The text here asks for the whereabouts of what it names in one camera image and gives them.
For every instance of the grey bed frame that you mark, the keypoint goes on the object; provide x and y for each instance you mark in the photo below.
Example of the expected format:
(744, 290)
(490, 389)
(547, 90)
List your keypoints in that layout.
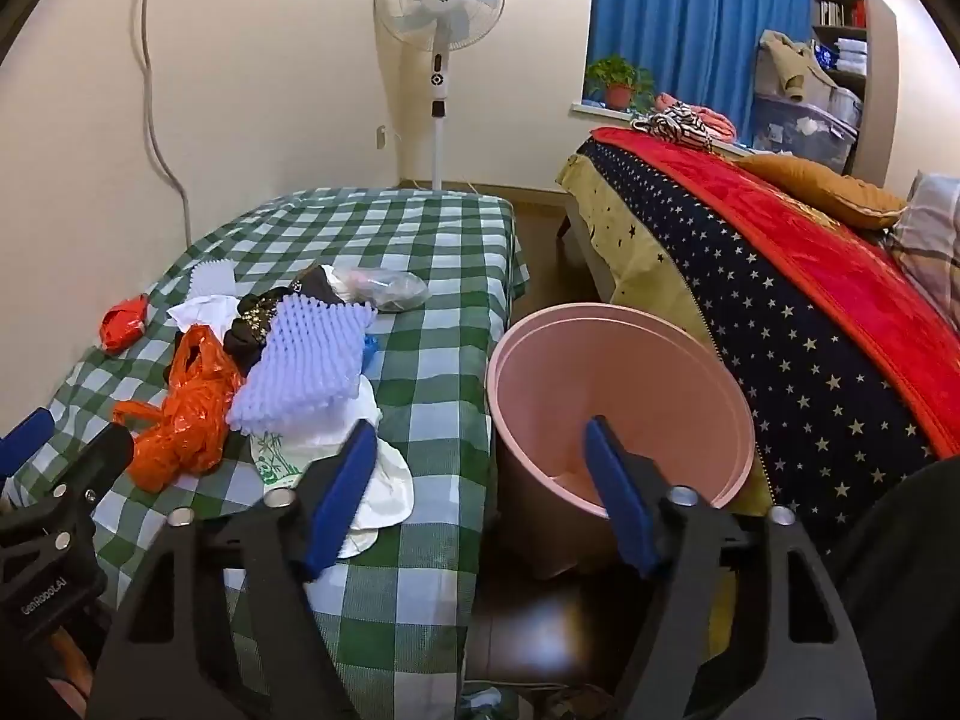
(592, 259)

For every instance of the striped clothes pile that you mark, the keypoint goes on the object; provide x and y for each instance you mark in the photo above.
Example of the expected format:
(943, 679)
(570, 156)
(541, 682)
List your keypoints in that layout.
(716, 122)

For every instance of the red foil wrapper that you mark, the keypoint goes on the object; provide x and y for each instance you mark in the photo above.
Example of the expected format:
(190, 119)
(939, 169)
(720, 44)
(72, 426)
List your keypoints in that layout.
(124, 324)

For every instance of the star print dark bedspread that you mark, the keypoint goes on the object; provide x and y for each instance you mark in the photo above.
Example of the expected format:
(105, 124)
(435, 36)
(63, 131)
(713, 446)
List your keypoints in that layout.
(765, 330)

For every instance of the orange plastic bag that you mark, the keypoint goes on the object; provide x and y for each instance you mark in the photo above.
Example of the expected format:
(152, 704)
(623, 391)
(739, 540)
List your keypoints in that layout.
(187, 412)

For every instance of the black white striped cloth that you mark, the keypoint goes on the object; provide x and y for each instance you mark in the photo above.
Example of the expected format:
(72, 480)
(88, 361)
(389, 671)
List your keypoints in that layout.
(679, 127)

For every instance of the folded white towels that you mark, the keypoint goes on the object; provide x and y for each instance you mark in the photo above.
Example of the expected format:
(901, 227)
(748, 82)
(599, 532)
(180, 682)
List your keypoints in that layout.
(852, 54)

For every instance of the blue plastic wrap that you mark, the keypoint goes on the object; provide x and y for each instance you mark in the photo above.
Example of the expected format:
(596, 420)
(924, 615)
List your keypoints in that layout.
(368, 349)

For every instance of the potted green plant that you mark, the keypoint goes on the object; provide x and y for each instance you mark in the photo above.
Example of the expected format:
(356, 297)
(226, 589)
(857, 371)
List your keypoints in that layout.
(619, 94)

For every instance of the white foam fruit net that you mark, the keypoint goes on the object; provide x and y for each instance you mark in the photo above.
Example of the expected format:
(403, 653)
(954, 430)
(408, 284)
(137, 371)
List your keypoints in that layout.
(300, 360)

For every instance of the white windowsill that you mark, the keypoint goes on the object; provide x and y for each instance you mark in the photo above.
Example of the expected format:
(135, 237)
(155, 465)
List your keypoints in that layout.
(592, 107)

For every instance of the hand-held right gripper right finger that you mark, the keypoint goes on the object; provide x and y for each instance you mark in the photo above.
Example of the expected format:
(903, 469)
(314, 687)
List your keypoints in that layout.
(622, 502)

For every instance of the brown floral cloth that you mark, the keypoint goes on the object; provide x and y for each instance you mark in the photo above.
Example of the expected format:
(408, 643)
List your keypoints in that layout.
(251, 330)

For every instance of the person's dark clothing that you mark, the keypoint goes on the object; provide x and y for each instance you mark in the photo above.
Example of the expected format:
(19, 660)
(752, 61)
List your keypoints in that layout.
(900, 577)

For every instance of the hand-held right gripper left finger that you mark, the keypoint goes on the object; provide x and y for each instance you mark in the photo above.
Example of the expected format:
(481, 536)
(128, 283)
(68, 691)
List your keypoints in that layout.
(345, 495)

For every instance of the clear storage box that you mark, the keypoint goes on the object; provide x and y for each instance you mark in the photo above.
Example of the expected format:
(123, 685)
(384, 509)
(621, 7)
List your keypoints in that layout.
(795, 131)

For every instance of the white wall socket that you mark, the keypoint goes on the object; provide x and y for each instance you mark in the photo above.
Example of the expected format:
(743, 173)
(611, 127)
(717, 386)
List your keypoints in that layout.
(381, 137)

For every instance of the grey storage box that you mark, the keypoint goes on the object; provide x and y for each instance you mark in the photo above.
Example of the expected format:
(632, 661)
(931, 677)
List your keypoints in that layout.
(838, 105)

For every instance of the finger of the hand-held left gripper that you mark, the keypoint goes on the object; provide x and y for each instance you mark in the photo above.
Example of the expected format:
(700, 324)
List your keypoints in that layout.
(21, 435)
(94, 461)

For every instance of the mustard pillow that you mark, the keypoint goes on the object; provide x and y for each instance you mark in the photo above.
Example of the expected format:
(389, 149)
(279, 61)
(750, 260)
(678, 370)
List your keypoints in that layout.
(825, 191)

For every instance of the red blanket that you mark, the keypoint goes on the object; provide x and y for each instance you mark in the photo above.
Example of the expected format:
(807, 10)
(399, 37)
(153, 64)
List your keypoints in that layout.
(750, 195)

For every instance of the wall bookshelf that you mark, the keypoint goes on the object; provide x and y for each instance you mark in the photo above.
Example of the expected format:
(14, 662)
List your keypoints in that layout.
(851, 31)

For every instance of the row of books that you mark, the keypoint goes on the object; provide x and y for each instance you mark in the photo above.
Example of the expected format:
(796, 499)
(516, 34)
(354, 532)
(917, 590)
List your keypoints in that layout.
(840, 13)

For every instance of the blue curtain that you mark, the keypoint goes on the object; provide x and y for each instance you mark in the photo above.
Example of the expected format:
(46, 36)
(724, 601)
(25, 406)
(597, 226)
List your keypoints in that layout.
(675, 15)

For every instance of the plaid pillow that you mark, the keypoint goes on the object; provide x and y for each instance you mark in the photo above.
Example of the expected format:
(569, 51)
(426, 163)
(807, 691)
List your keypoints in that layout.
(930, 240)

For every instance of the blue white packet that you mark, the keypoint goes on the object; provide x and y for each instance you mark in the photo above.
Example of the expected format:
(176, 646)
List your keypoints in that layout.
(826, 56)

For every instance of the olive jacket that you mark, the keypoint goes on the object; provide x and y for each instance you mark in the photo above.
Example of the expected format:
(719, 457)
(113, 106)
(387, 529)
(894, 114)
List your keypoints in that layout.
(787, 60)

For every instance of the pink plastic bucket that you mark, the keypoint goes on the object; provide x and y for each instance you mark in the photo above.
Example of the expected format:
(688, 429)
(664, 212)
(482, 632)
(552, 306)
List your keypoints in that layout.
(600, 375)

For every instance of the white crumpled cloth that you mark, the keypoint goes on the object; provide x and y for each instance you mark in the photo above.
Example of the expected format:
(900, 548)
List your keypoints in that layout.
(202, 311)

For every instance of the white green-print plastic bag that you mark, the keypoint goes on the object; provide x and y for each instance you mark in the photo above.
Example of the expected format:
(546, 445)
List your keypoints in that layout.
(390, 480)

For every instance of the green checkered tablecloth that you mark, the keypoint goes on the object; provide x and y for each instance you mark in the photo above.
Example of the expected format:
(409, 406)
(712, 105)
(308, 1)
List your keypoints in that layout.
(420, 390)

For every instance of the white zigzag-edged tissue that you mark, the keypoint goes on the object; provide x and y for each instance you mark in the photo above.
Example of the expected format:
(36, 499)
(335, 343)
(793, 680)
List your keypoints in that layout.
(211, 279)

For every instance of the dark pouch with label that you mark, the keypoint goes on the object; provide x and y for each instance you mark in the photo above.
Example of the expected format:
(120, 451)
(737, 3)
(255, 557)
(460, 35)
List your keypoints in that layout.
(319, 286)

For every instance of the clear plastic bag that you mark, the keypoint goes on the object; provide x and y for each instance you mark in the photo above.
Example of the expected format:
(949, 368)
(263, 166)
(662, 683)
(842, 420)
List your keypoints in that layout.
(386, 289)

